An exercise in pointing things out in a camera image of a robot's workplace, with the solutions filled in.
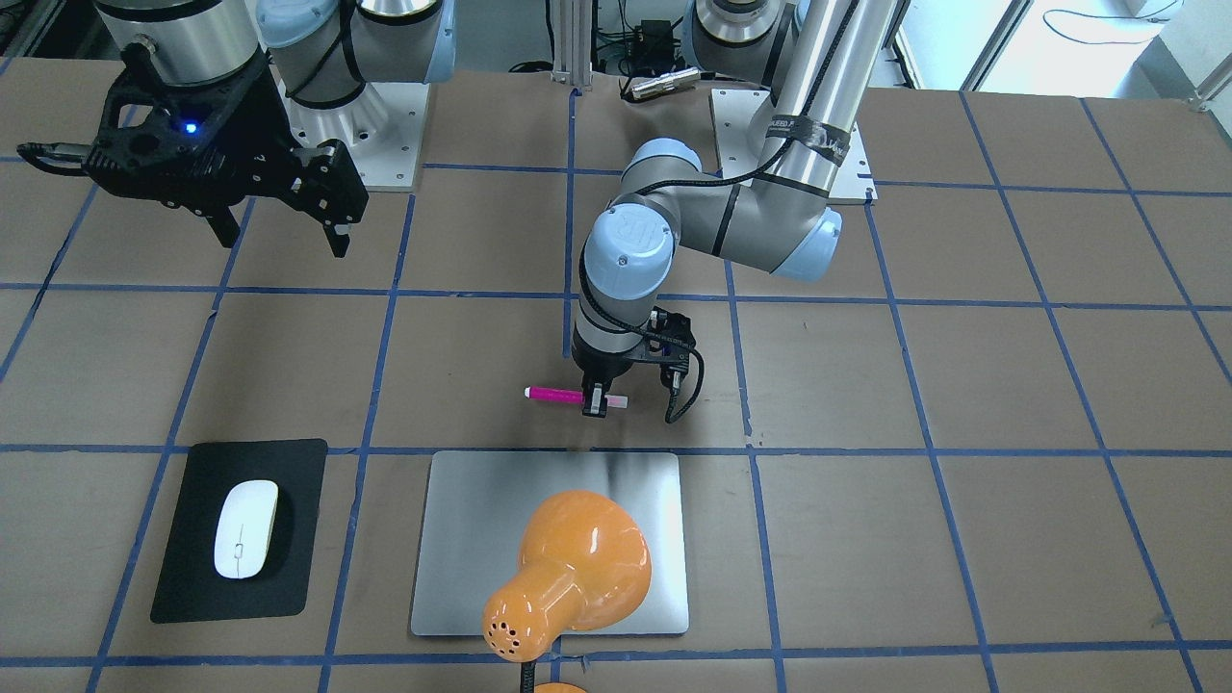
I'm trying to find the white computer mouse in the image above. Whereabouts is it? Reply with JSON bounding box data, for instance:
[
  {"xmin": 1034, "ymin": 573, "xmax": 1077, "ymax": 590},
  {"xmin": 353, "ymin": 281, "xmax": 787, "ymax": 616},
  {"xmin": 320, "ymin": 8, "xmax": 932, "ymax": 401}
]
[{"xmin": 213, "ymin": 478, "xmax": 280, "ymax": 580}]

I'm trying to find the silver laptop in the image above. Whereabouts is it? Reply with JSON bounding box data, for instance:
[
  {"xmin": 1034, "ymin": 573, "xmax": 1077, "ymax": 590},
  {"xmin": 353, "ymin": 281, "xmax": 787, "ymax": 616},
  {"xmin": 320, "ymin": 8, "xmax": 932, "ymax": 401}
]
[{"xmin": 409, "ymin": 450, "xmax": 690, "ymax": 654}]

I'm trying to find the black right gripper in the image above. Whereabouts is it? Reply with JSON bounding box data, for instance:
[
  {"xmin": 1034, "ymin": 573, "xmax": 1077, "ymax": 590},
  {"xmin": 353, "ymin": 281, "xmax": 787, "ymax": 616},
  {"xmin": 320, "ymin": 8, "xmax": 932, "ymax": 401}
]
[{"xmin": 144, "ymin": 58, "xmax": 370, "ymax": 258}]

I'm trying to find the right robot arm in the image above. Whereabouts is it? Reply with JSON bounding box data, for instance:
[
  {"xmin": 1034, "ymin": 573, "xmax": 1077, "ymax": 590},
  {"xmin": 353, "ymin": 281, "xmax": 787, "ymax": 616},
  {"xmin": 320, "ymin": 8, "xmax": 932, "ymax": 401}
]
[{"xmin": 79, "ymin": 1, "xmax": 456, "ymax": 258}]

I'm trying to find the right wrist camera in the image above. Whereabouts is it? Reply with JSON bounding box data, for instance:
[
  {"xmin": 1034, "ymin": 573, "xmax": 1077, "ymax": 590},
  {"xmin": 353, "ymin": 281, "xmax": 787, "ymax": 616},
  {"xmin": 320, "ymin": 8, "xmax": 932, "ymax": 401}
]
[{"xmin": 16, "ymin": 35, "xmax": 191, "ymax": 207}]

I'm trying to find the black mousepad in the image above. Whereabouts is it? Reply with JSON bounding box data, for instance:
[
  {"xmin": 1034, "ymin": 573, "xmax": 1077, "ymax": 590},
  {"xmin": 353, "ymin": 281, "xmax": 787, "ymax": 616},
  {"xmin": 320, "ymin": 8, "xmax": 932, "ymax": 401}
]
[{"xmin": 150, "ymin": 439, "xmax": 326, "ymax": 624}]

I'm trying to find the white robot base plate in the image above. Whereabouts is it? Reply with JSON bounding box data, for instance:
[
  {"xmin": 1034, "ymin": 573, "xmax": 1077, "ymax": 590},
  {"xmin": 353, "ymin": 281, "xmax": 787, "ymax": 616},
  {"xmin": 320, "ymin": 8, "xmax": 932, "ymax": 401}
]
[{"xmin": 708, "ymin": 88, "xmax": 878, "ymax": 206}]

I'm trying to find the silver metal connector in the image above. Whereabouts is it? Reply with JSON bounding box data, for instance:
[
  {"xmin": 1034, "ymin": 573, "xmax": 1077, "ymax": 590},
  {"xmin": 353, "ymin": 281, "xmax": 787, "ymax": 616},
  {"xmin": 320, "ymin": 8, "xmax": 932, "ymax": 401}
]
[{"xmin": 623, "ymin": 67, "xmax": 703, "ymax": 104}]

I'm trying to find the black electronics box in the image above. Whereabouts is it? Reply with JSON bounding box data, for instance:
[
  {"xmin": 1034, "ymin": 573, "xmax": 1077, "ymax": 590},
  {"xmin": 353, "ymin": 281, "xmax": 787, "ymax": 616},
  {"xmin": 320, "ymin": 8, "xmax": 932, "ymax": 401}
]
[{"xmin": 630, "ymin": 18, "xmax": 675, "ymax": 74}]

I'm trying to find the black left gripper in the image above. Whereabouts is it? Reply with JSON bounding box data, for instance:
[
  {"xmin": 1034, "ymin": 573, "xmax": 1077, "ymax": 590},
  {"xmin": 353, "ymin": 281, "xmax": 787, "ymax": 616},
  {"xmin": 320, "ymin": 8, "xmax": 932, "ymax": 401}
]
[{"xmin": 573, "ymin": 349, "xmax": 633, "ymax": 420}]

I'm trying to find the orange desk lamp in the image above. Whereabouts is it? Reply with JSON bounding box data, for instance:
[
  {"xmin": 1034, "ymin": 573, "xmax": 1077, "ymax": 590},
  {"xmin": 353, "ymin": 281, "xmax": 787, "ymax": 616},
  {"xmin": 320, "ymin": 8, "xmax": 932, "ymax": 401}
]
[{"xmin": 480, "ymin": 490, "xmax": 653, "ymax": 692}]

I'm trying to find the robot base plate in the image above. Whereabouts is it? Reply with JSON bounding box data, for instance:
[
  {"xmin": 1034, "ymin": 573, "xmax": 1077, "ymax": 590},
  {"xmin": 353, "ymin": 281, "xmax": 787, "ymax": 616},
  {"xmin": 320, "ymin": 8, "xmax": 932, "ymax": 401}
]
[{"xmin": 283, "ymin": 83, "xmax": 432, "ymax": 194}]

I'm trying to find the pink marker pen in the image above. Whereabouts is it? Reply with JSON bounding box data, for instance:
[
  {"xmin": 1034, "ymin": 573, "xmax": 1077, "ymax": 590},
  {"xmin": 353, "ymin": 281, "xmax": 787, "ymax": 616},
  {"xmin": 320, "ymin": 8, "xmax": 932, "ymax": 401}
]
[{"xmin": 524, "ymin": 386, "xmax": 630, "ymax": 409}]

